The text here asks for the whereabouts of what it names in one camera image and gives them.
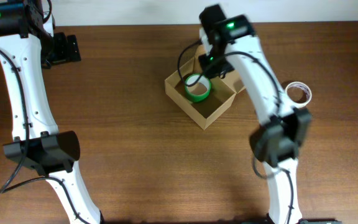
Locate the green tape roll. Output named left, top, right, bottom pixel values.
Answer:
left=185, top=73, right=212, bottom=103

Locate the brown cardboard box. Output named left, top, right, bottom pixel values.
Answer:
left=164, top=43, right=247, bottom=131

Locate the beige masking tape roll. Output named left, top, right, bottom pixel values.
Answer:
left=285, top=81, right=313, bottom=108

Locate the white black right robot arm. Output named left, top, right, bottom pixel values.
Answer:
left=199, top=4, right=311, bottom=223

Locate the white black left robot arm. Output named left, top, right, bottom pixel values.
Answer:
left=0, top=1, right=104, bottom=223

